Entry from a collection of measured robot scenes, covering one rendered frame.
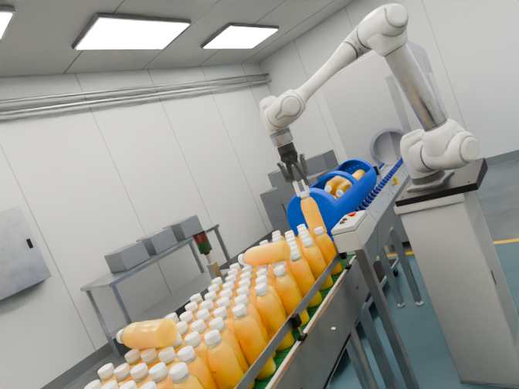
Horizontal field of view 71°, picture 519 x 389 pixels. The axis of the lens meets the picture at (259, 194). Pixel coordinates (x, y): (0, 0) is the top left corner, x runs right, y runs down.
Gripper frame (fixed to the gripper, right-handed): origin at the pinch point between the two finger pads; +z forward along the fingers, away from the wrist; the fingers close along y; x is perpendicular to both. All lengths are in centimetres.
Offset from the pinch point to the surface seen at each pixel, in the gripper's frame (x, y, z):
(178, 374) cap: 96, -5, 19
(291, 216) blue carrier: -22.8, 23.5, 16.0
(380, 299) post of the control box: 4, -17, 54
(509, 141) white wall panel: -528, -87, 98
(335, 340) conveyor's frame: 38, -10, 50
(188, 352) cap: 89, -2, 18
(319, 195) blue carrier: -22.8, 4.1, 9.5
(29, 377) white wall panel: 4, 359, 97
